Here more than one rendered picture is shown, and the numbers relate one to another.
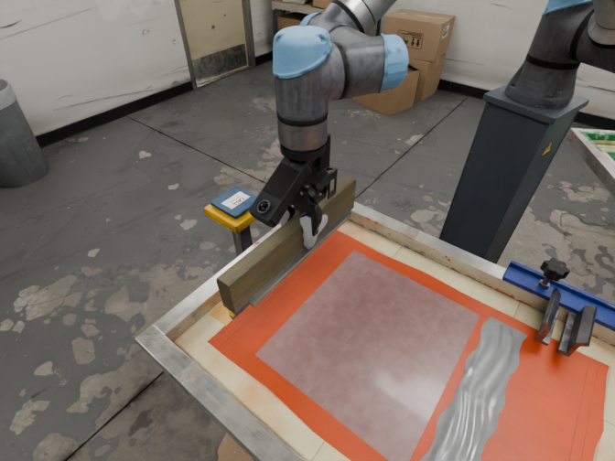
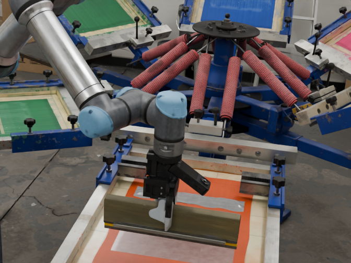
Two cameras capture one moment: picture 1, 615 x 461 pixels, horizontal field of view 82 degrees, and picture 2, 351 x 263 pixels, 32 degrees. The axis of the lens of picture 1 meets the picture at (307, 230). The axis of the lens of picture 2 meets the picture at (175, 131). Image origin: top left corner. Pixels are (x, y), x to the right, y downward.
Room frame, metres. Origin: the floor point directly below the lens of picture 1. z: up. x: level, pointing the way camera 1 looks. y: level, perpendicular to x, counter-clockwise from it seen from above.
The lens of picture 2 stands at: (1.18, 1.23, 1.95)
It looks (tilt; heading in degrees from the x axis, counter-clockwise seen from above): 23 degrees down; 240
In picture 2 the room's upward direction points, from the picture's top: 4 degrees clockwise
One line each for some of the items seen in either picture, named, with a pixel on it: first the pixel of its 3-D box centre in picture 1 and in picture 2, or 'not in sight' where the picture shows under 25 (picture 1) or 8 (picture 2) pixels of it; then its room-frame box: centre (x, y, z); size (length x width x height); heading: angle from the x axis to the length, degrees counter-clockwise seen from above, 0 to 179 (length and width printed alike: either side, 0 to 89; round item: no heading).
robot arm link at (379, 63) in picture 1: (360, 63); (135, 107); (0.55, -0.08, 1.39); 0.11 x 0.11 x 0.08; 24
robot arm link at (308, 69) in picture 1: (304, 75); (169, 115); (0.50, 0.00, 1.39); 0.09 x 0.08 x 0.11; 114
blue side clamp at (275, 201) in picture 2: not in sight; (276, 190); (-0.04, -0.20, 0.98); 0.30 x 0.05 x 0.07; 52
